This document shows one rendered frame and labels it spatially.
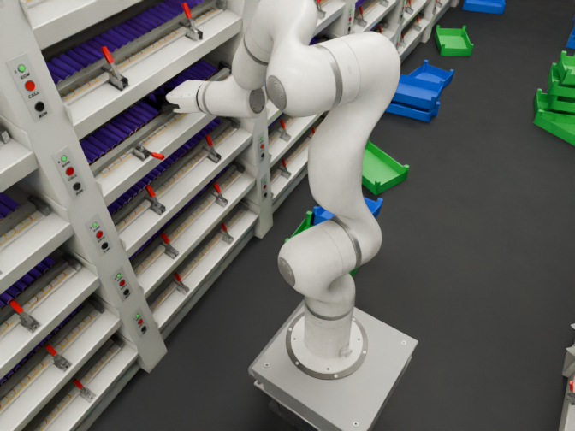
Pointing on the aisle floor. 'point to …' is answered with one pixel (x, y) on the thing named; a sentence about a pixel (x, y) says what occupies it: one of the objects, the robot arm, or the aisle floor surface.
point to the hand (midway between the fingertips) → (166, 96)
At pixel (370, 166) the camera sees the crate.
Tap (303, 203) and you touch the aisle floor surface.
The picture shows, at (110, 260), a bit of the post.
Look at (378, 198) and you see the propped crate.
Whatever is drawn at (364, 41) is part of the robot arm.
